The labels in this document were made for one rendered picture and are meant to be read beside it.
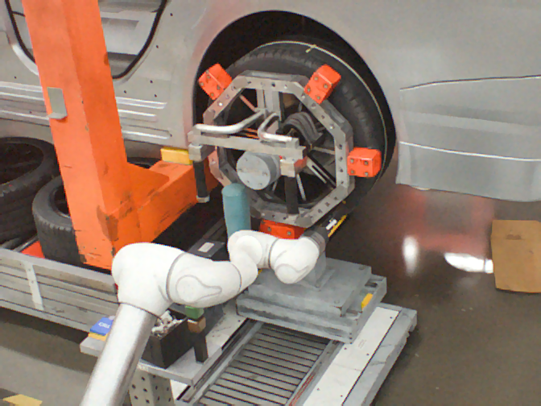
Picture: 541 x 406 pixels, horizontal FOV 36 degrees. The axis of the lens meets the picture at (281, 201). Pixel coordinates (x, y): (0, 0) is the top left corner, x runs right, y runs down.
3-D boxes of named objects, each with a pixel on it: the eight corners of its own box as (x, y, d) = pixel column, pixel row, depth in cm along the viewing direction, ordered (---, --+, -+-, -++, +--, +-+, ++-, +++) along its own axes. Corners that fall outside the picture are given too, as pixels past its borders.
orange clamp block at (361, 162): (356, 165, 275) (381, 168, 271) (346, 175, 269) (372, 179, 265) (355, 146, 272) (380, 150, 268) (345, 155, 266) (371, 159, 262)
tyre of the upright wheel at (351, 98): (435, 126, 282) (297, -7, 283) (412, 155, 264) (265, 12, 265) (327, 228, 325) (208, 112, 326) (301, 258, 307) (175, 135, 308)
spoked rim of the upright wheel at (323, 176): (404, 124, 287) (301, 24, 288) (380, 151, 269) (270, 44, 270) (324, 204, 320) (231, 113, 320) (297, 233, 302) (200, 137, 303)
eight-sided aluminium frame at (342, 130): (357, 227, 285) (351, 80, 259) (349, 237, 280) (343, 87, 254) (223, 202, 309) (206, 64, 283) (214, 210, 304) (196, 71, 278)
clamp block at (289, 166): (307, 165, 259) (307, 150, 256) (295, 177, 252) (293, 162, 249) (293, 163, 261) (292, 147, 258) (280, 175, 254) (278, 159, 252)
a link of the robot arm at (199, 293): (245, 261, 214) (201, 249, 219) (210, 269, 197) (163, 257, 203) (237, 309, 215) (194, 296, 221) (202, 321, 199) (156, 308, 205)
